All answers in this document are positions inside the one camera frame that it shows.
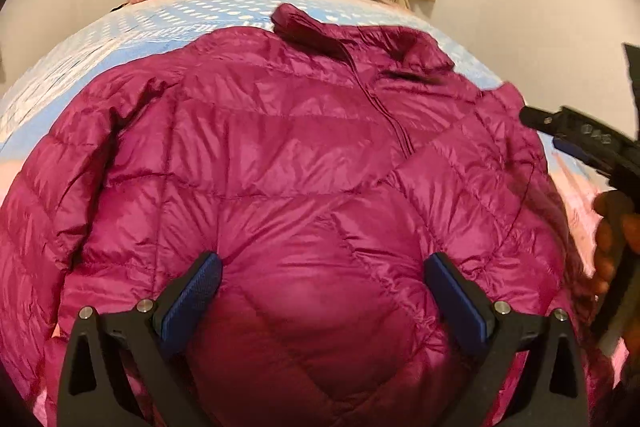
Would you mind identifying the blue dotted bed sheet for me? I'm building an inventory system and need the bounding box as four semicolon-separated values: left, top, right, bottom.
0;0;563;158

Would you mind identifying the magenta down jacket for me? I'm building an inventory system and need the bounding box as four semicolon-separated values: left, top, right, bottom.
0;3;623;427

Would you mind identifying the person's right hand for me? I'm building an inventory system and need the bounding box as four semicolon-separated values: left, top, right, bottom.
591;188;638;298

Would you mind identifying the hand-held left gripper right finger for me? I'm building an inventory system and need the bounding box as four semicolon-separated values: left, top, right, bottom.
424;252;583;427

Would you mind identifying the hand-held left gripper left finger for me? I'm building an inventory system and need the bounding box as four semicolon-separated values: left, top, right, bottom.
57;251;223;427

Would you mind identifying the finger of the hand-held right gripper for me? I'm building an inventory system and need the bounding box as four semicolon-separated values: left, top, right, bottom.
520;106;635;174

